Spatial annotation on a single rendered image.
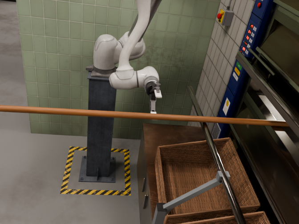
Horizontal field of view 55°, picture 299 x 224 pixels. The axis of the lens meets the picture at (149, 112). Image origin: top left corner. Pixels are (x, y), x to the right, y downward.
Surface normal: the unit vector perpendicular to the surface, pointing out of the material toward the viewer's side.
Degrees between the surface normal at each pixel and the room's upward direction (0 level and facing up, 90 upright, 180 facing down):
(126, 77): 63
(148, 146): 0
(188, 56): 90
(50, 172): 0
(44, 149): 0
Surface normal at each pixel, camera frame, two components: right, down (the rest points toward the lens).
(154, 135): 0.14, -0.82
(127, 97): 0.07, 0.57
